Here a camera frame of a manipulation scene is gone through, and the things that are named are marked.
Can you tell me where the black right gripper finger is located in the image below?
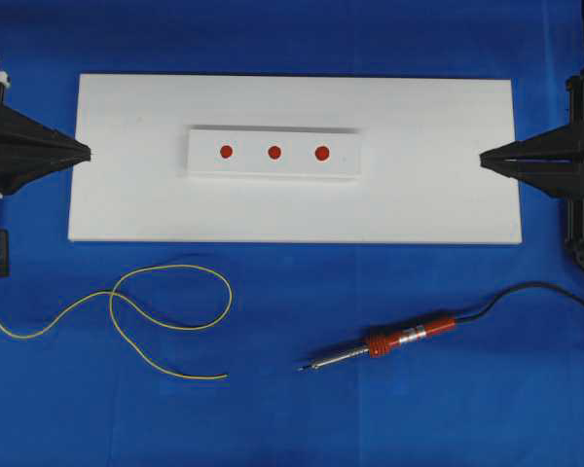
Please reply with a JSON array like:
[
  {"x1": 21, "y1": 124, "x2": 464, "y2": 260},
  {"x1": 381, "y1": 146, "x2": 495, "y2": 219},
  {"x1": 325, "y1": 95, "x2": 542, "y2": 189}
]
[
  {"x1": 480, "y1": 122, "x2": 584, "y2": 161},
  {"x1": 481, "y1": 161, "x2": 583, "y2": 196}
]

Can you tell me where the yellow solder wire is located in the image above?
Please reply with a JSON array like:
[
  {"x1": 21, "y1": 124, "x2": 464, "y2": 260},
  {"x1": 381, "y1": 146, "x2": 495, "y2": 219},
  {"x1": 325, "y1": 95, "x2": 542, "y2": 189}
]
[{"x1": 0, "y1": 264, "x2": 234, "y2": 380}]

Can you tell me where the large white foam board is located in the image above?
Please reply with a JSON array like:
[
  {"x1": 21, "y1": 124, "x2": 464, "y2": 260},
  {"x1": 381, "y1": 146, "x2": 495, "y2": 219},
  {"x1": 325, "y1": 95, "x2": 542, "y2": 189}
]
[{"x1": 68, "y1": 74, "x2": 522, "y2": 244}]

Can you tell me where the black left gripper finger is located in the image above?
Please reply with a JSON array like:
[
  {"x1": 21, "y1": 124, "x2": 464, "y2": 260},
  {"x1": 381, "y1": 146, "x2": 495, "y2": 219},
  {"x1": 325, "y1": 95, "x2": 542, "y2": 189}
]
[
  {"x1": 0, "y1": 105, "x2": 91, "y2": 158},
  {"x1": 0, "y1": 156, "x2": 91, "y2": 196}
]

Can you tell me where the black soldering iron cable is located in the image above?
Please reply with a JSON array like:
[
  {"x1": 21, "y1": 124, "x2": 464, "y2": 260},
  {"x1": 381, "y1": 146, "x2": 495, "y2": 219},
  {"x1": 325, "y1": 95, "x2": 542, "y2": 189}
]
[{"x1": 455, "y1": 280, "x2": 584, "y2": 324}]

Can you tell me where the small white raised block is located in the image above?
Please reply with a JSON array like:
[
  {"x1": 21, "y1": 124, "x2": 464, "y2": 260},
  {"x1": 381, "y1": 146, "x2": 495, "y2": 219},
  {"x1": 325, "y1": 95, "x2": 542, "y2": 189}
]
[{"x1": 187, "y1": 126, "x2": 363, "y2": 180}]

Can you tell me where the red-handled soldering iron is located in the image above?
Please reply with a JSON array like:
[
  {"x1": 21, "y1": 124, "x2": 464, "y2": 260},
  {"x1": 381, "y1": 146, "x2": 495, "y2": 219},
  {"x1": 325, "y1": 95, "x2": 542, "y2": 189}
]
[{"x1": 299, "y1": 317, "x2": 456, "y2": 372}]

